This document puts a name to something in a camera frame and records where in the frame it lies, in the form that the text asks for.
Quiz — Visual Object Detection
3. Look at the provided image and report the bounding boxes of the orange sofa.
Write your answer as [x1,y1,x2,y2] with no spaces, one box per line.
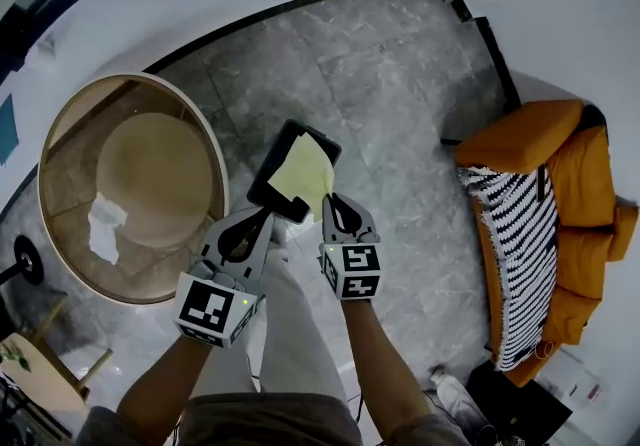
[452,98,640,389]

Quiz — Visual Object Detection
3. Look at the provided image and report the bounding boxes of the white tissue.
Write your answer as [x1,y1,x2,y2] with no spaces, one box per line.
[87,191,129,266]

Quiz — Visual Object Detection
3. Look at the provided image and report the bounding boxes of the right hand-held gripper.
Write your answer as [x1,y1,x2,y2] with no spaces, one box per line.
[318,193,384,303]

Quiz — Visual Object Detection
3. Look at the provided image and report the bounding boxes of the round glass coffee table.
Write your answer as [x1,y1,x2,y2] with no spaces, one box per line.
[37,73,231,306]

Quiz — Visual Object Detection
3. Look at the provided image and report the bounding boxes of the small green leafy plant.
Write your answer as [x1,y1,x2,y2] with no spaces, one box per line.
[0,344,32,374]

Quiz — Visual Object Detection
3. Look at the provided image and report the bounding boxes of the yellow cloth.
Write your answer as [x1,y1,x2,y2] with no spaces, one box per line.
[267,129,335,224]

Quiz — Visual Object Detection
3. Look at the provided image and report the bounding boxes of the person's right forearm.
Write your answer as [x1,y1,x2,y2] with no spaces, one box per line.
[342,298,431,440]

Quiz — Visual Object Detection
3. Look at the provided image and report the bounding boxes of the person's left forearm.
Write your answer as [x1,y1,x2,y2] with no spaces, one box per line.
[115,333,211,435]

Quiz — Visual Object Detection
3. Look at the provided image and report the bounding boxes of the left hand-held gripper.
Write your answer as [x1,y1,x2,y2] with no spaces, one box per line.
[173,207,277,349]

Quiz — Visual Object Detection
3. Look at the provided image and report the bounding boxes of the person's grey printed t-shirt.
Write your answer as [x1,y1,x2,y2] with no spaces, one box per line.
[74,391,481,446]

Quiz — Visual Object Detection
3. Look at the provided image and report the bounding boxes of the wooden side table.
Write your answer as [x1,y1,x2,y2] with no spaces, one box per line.
[0,293,114,430]

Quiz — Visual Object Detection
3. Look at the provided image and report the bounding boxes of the white flat box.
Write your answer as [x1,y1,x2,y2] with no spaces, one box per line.
[537,348,609,415]

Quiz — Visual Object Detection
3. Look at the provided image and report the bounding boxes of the black waste bin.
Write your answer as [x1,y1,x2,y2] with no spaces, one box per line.
[246,118,344,225]

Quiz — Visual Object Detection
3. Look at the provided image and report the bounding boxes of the wooden shelf rack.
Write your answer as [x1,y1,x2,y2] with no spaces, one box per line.
[0,373,71,446]

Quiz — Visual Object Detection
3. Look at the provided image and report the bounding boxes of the person's light trousers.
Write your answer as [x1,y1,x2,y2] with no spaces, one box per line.
[187,223,351,405]

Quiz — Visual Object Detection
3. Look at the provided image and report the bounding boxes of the blue sheet on floor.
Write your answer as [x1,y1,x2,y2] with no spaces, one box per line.
[0,93,20,166]

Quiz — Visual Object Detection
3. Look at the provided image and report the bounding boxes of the black white striped blanket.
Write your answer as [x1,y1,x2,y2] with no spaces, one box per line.
[457,163,560,374]

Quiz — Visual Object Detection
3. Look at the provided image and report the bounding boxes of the black flat box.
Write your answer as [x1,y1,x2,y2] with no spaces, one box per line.
[464,361,574,446]

